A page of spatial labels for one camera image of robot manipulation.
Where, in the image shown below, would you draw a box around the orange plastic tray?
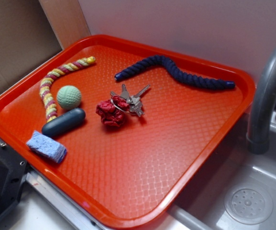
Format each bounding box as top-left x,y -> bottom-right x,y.
0,35 -> 255,229

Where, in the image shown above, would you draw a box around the crumpled red paper ball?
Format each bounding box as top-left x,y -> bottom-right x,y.
96,95 -> 130,127

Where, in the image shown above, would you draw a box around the light green textured ball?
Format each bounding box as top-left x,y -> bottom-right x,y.
57,85 -> 82,110

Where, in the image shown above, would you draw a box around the blue sponge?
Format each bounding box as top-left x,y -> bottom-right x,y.
26,131 -> 67,163

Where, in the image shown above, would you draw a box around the grey toy faucet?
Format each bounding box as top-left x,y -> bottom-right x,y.
246,48 -> 276,154

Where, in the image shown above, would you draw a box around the grey toy sink basin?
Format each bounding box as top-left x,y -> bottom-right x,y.
168,117 -> 276,230

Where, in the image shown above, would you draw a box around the brown cardboard panel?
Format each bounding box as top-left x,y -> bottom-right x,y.
0,0 -> 90,94

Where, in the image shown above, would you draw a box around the silver keys on ring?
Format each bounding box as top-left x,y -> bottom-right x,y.
110,84 -> 151,117

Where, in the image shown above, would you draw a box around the navy blue rope toy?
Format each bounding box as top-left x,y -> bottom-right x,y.
114,55 -> 236,90

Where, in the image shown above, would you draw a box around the yellow and red rope toy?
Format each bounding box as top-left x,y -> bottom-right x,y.
39,56 -> 96,123

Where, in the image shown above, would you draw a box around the black metal bracket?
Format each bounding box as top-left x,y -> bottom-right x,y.
0,143 -> 28,220

